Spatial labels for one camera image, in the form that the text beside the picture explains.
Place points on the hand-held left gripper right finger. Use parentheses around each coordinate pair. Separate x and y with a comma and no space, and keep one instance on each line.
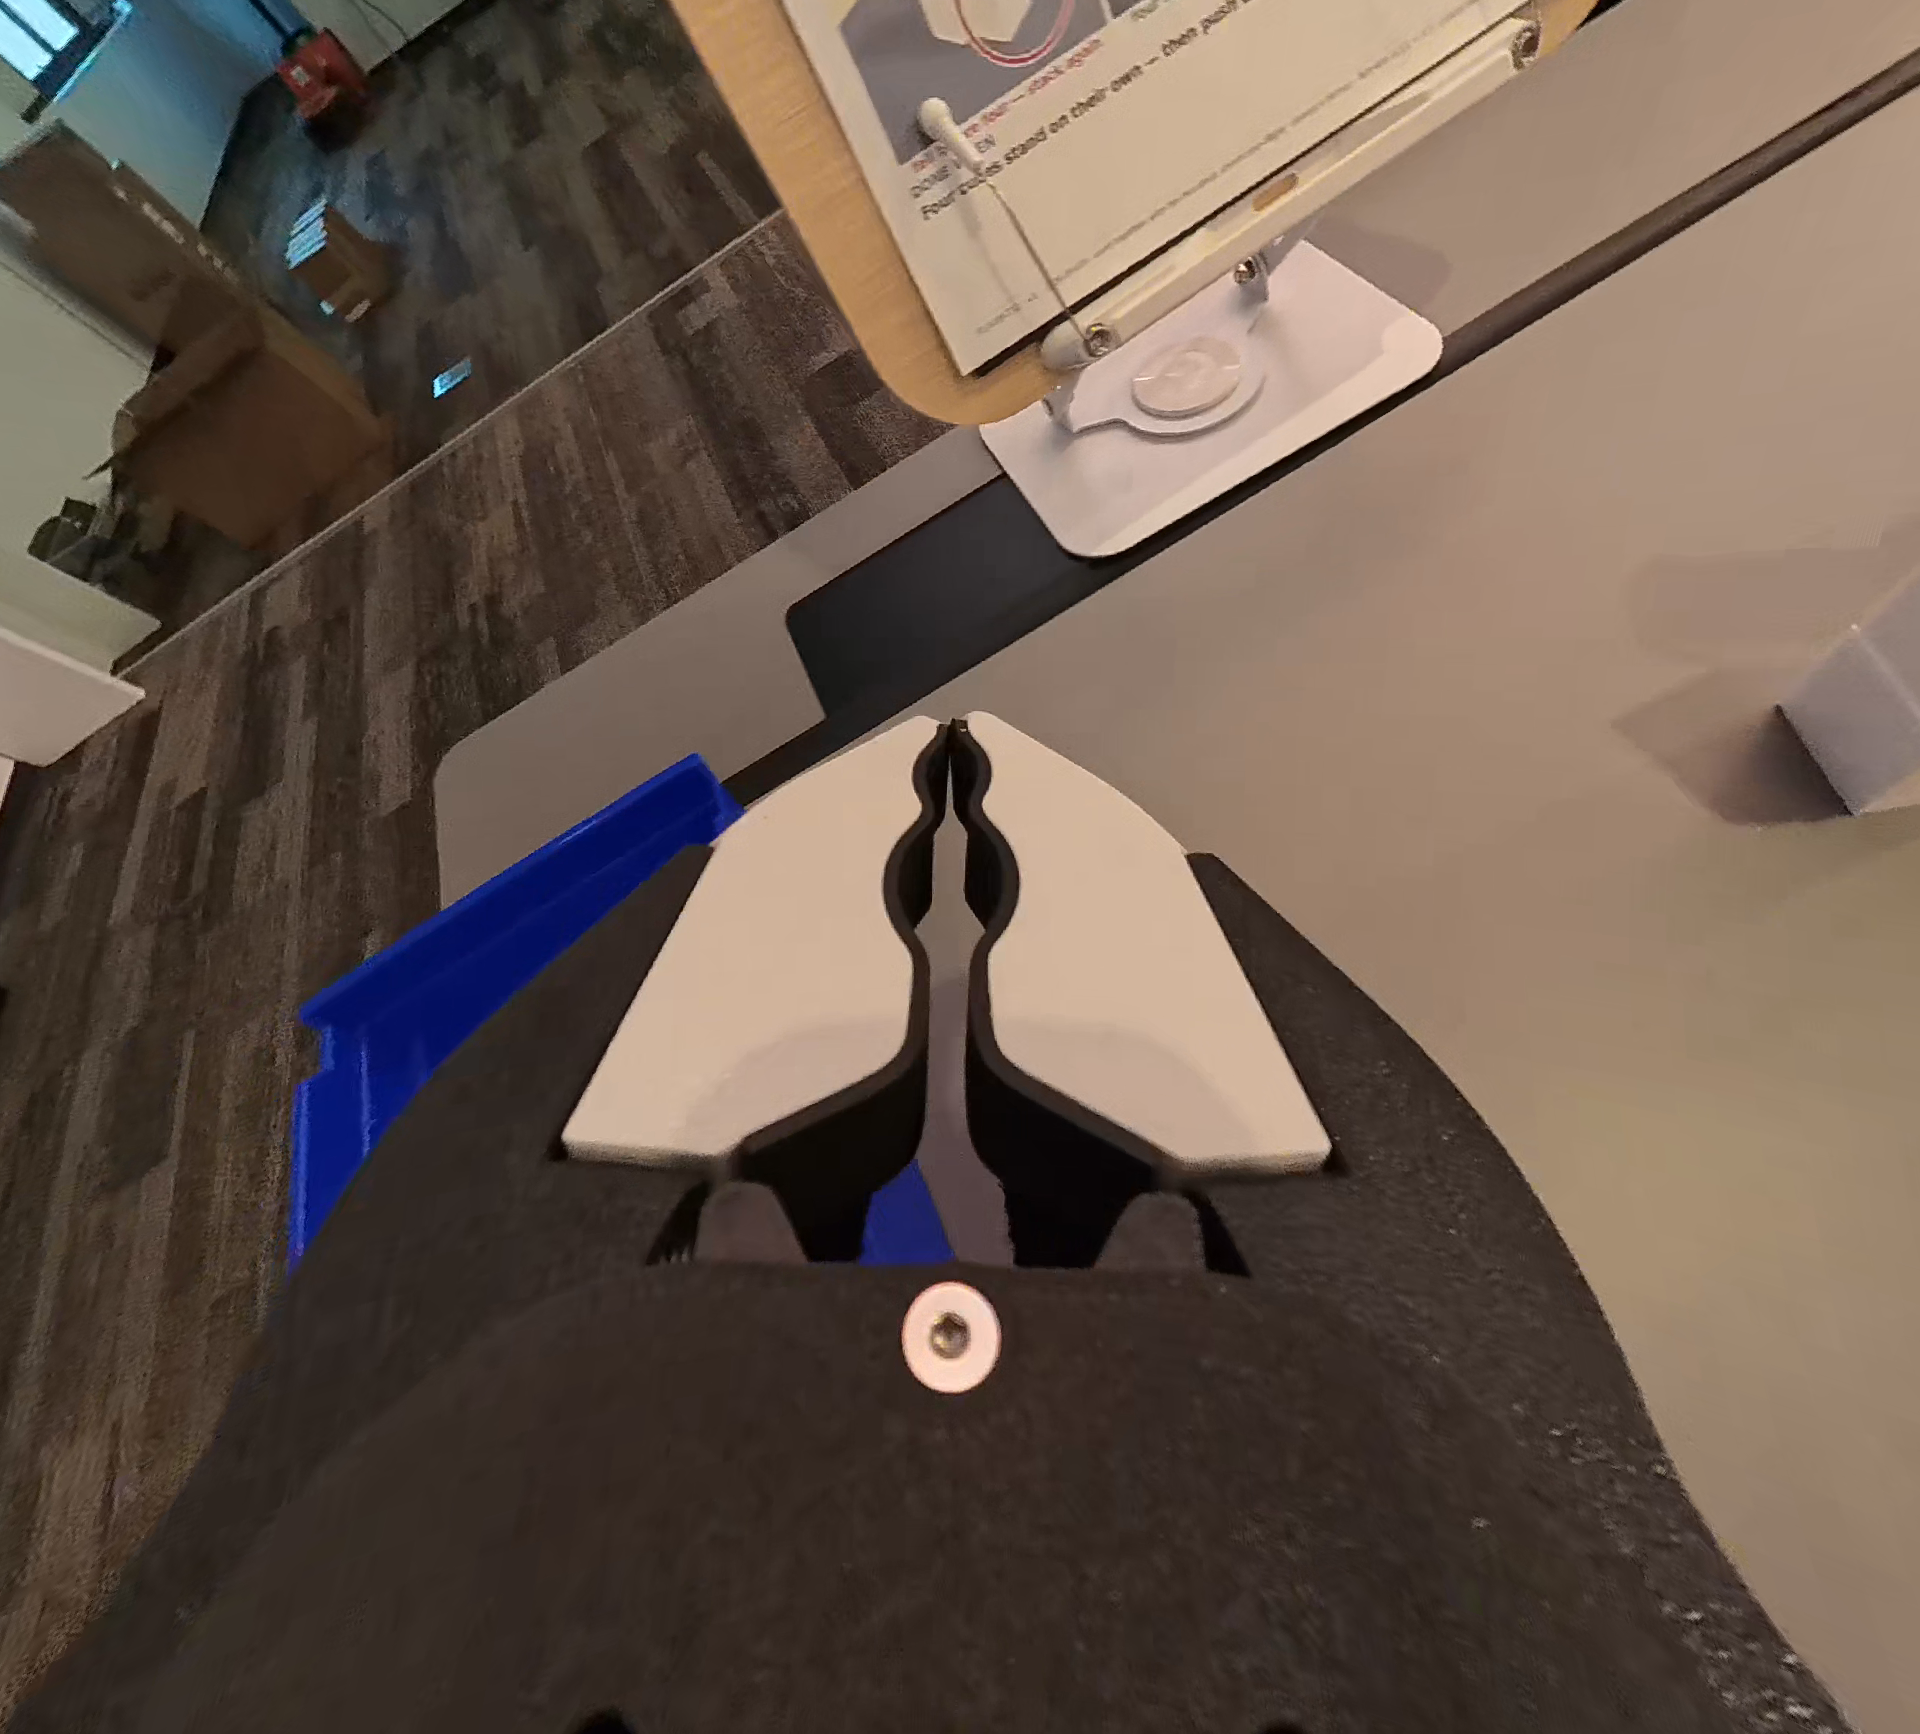
(1141,1015)

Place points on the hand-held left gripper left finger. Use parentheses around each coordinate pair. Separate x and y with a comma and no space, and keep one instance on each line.
(751,1015)

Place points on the blue plastic bin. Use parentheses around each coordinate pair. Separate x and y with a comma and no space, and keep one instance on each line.
(451,954)

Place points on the white foam cube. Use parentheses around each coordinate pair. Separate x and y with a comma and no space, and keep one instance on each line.
(1868,714)

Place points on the stack of cardboard boxes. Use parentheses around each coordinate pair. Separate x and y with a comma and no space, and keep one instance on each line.
(254,415)

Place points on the printed instruction sheet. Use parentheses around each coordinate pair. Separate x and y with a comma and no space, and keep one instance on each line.
(1200,114)

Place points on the window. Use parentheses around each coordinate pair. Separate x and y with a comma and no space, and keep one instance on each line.
(52,16)

